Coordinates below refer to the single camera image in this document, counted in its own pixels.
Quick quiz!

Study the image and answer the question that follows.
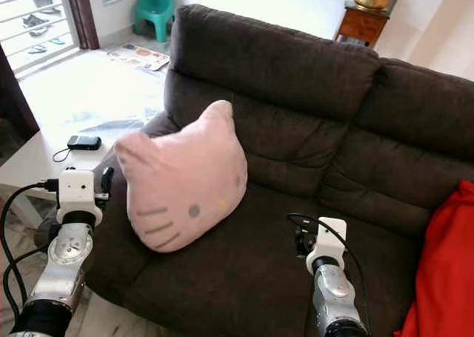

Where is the brown door frame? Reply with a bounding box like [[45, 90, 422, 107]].
[[63, 0, 101, 50]]

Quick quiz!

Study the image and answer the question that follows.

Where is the black device with cord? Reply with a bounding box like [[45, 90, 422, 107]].
[[53, 135, 102, 163]]

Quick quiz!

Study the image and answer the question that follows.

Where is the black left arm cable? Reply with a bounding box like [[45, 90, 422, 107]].
[[0, 180, 59, 327]]

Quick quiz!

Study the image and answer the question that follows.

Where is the brown wooden cabinet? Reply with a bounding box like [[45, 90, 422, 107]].
[[335, 1, 390, 47]]

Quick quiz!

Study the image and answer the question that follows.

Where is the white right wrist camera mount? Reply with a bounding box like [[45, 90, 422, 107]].
[[307, 217, 347, 273]]

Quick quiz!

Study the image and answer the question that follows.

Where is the dark grey shoe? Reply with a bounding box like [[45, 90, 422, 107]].
[[22, 14, 51, 28]]

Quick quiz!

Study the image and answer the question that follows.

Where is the dark brown wooden door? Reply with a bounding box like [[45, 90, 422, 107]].
[[0, 48, 40, 138]]

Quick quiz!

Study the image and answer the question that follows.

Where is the colourful printed floor mat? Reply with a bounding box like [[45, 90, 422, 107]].
[[106, 43, 171, 72]]

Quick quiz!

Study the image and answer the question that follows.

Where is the red cushion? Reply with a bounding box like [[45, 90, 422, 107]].
[[396, 179, 474, 337]]

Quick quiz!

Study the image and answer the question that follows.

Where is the pink cat face pillow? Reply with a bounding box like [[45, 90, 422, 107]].
[[115, 100, 249, 253]]

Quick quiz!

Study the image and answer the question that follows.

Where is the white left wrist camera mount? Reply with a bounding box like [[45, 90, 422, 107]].
[[56, 169, 99, 225]]

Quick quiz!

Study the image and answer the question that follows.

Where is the white metal gate grille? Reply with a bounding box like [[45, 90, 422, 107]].
[[0, 0, 79, 71]]

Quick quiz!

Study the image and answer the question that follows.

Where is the white side table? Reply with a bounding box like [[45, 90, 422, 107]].
[[0, 126, 119, 230]]

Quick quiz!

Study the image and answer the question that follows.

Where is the teal plastic chair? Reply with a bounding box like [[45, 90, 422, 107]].
[[133, 0, 176, 43]]

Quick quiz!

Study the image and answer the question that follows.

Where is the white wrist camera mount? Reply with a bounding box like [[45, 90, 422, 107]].
[[56, 169, 99, 225], [307, 217, 347, 273]]

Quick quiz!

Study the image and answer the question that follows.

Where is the dark brown fabric sofa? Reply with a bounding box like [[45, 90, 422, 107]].
[[37, 4, 474, 337]]

